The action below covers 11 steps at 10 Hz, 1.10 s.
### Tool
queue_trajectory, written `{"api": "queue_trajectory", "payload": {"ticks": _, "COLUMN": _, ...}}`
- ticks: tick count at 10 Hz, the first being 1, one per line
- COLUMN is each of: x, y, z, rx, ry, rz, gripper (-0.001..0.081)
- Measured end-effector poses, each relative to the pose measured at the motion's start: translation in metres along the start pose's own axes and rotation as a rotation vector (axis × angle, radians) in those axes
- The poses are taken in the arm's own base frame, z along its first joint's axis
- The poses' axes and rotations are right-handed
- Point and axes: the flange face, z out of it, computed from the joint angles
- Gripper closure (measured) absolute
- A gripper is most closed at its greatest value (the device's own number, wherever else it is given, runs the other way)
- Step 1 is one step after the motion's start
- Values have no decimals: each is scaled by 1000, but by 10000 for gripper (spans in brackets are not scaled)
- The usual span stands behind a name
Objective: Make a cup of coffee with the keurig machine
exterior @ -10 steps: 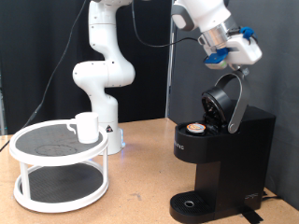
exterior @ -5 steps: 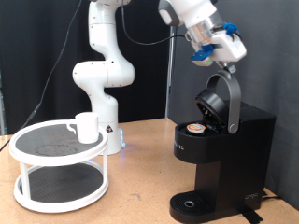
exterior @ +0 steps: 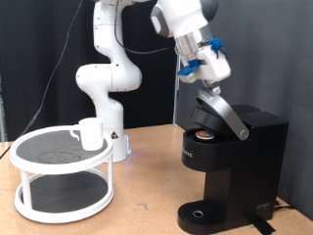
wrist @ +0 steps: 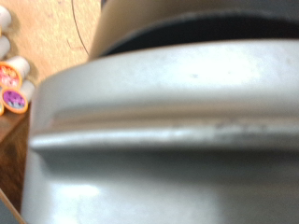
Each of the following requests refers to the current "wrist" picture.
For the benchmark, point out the black Keurig coffee machine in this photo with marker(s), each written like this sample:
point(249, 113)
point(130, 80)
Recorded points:
point(155, 93)

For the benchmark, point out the purple-lid coffee pod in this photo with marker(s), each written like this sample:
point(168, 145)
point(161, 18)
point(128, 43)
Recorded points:
point(15, 100)

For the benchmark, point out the red-lid coffee pod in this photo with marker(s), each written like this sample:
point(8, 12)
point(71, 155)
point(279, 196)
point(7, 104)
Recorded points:
point(11, 74)

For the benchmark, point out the plain white coffee pod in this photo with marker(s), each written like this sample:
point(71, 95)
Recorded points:
point(3, 18)
point(3, 46)

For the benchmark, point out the brown wooden box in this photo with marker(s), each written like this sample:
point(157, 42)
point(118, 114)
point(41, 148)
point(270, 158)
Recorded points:
point(12, 155)

